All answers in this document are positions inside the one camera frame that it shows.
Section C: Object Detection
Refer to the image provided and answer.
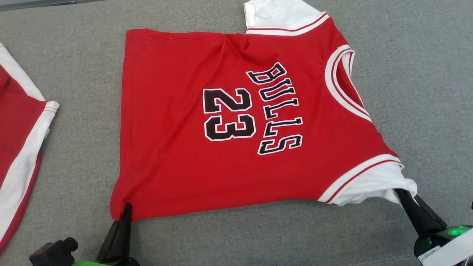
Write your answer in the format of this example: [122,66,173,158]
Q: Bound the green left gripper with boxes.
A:
[72,203,140,266]

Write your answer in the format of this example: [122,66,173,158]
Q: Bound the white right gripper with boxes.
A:
[395,188,473,266]

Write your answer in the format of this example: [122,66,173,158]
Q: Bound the red Bulls 23 jersey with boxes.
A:
[110,0,418,222]

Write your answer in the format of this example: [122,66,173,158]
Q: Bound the red shorts with white stripe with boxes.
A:
[0,42,60,252]

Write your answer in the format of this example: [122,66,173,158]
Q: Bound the grey partition base rail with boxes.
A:
[0,0,108,12]

